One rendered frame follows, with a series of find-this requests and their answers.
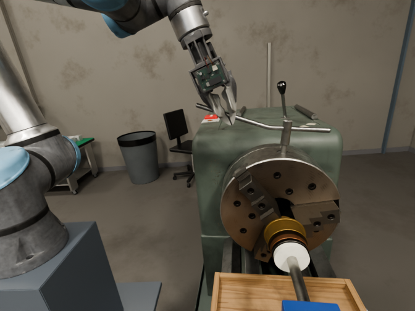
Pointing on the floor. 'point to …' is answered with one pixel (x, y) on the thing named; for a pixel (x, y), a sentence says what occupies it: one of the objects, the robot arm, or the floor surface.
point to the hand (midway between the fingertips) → (230, 119)
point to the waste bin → (140, 156)
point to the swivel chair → (176, 120)
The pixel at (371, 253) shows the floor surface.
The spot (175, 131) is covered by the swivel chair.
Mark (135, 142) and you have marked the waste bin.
